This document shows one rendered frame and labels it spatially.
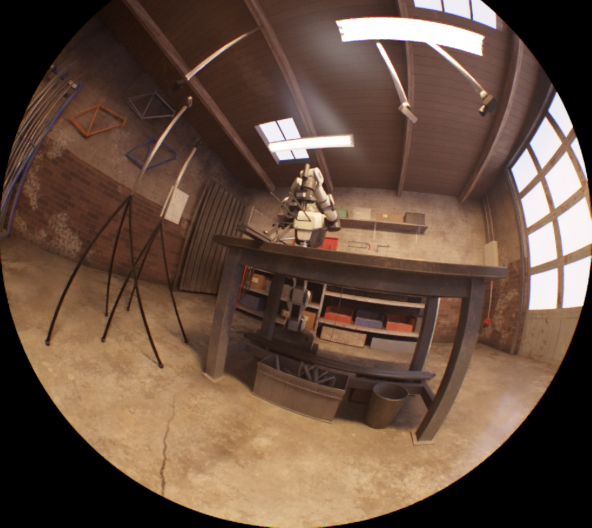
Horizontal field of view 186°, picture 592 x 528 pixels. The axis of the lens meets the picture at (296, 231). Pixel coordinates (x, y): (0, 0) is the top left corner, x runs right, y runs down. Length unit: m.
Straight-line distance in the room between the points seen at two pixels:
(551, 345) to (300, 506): 2.72
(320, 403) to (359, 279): 0.67
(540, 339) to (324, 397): 2.71
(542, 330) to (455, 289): 2.34
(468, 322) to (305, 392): 0.82
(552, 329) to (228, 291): 3.27
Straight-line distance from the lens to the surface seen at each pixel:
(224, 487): 0.79
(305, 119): 2.66
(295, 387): 1.04
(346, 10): 2.34
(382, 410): 1.07
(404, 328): 2.58
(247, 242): 0.91
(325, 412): 1.08
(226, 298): 1.02
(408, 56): 2.27
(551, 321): 2.97
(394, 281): 0.79
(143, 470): 0.81
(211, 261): 3.67
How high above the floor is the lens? 0.73
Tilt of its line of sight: 15 degrees up
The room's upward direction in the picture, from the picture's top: 13 degrees clockwise
